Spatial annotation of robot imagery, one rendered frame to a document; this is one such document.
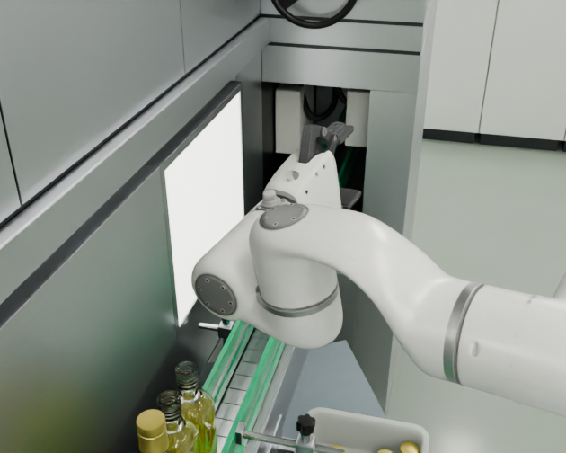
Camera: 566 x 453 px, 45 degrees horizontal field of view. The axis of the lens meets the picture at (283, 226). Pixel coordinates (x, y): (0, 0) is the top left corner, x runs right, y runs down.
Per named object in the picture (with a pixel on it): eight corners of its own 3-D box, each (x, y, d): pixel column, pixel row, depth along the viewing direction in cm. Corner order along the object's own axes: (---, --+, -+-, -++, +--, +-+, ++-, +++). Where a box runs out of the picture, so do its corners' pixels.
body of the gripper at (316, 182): (242, 186, 75) (293, 141, 82) (258, 262, 80) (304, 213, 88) (302, 195, 71) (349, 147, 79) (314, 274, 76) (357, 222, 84)
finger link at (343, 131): (303, 128, 80) (329, 104, 84) (306, 152, 81) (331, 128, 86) (327, 129, 78) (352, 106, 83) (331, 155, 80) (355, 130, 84)
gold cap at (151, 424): (133, 447, 83) (128, 421, 80) (154, 430, 85) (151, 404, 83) (153, 461, 81) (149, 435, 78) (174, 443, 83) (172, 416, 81)
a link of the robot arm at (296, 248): (493, 341, 61) (297, 290, 73) (490, 218, 54) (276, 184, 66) (457, 407, 55) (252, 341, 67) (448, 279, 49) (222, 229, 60)
